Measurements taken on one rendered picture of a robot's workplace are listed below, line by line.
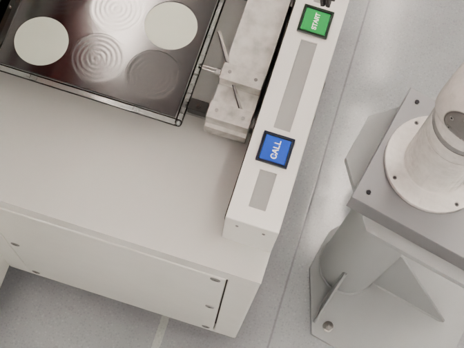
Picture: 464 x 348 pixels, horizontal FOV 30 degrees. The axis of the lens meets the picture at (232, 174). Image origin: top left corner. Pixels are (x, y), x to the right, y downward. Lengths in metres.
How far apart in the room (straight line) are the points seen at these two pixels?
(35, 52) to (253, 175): 0.47
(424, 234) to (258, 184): 0.32
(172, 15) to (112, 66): 0.15
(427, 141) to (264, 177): 0.28
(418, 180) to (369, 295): 0.89
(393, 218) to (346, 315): 0.87
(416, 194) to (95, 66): 0.63
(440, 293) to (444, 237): 0.90
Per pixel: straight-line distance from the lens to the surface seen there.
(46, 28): 1.66
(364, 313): 2.42
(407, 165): 1.59
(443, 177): 1.53
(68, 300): 2.41
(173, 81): 1.60
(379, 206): 1.58
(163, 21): 1.65
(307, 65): 1.57
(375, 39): 2.72
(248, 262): 1.58
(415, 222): 1.58
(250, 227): 1.46
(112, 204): 1.60
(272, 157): 1.48
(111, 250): 1.70
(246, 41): 1.66
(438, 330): 2.46
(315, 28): 1.59
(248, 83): 1.59
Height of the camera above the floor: 2.35
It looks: 71 degrees down
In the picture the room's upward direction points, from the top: 10 degrees clockwise
